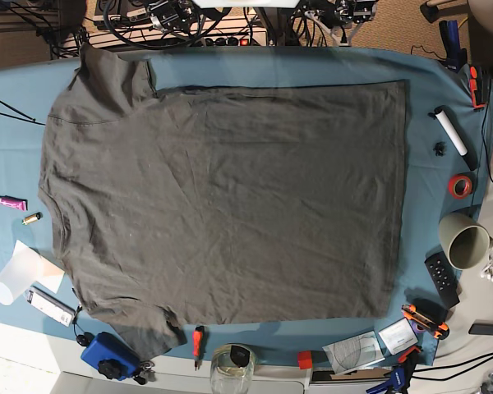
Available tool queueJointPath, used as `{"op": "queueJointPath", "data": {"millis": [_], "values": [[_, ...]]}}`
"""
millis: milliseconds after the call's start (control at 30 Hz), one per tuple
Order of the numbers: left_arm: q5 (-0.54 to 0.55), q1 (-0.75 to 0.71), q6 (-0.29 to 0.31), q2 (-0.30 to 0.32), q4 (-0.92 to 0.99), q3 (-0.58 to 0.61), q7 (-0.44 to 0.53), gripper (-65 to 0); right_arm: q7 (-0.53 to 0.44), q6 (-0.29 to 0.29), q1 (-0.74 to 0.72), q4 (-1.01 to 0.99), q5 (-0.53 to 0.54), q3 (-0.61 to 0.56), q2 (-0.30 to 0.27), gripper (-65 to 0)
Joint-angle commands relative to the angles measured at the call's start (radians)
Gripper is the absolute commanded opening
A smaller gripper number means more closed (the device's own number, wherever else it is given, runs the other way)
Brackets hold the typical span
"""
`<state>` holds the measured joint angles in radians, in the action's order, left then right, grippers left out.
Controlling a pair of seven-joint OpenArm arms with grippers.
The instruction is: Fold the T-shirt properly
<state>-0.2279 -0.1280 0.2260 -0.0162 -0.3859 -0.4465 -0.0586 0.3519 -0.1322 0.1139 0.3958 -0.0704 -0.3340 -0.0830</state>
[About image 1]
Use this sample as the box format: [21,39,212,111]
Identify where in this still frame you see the dark grey T-shirt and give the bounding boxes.
[39,45,407,359]

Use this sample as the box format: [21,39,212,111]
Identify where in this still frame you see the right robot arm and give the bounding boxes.
[145,0,198,34]

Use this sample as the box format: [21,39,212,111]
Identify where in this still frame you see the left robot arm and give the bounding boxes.
[304,0,377,47]

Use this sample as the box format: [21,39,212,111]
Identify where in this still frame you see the black power strip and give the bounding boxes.
[190,35,265,48]

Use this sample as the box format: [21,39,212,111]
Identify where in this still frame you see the clear glass jar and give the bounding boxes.
[210,344,256,394]

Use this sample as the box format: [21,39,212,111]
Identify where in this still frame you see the small red cube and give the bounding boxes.
[297,350,313,369]

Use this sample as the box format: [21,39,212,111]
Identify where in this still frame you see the folded paper leaflet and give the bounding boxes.
[323,331,385,375]

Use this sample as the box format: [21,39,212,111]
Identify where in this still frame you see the small black clip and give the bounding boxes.
[433,141,446,157]

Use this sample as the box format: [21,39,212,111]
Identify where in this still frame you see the black remote control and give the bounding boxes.
[424,251,459,309]

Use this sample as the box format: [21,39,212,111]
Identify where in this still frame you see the white card packet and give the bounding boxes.
[379,318,418,355]

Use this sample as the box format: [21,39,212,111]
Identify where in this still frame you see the blue box with knob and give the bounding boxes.
[76,332,141,381]

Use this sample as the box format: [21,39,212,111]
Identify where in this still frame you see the white marker black caps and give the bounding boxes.
[434,107,477,171]

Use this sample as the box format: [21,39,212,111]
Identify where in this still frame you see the red tape roll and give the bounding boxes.
[448,173,474,199]

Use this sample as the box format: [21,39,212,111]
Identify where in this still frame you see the blue table cloth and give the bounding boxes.
[0,47,493,366]

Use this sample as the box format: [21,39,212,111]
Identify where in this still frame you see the beige ceramic mug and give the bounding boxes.
[438,213,493,270]

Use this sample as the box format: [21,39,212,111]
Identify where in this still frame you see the white paper sheet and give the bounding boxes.
[12,240,64,294]

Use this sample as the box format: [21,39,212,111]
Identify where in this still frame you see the white labelled box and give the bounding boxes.
[26,286,76,327]

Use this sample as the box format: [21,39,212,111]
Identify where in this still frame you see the blue black clamp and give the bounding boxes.
[366,346,422,394]

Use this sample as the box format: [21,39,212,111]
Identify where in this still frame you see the orange black utility knife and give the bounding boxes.
[402,305,449,340]

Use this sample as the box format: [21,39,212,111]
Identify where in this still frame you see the translucent plastic cup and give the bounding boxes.
[0,250,43,305]

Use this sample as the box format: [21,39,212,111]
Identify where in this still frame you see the pink glue tube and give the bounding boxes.
[0,196,28,212]

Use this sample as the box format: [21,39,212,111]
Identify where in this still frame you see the orange black tool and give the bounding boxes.
[469,65,490,110]

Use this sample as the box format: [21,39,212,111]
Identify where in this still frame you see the black power adapter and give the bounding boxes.
[468,322,493,336]

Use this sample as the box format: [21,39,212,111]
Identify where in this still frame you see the orange handled screwdriver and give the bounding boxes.
[192,326,205,370]

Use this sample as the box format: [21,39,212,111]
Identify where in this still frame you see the black lanyard cord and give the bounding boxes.
[71,286,92,347]

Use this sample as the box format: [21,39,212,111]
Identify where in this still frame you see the black cable ties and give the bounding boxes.
[0,99,44,126]

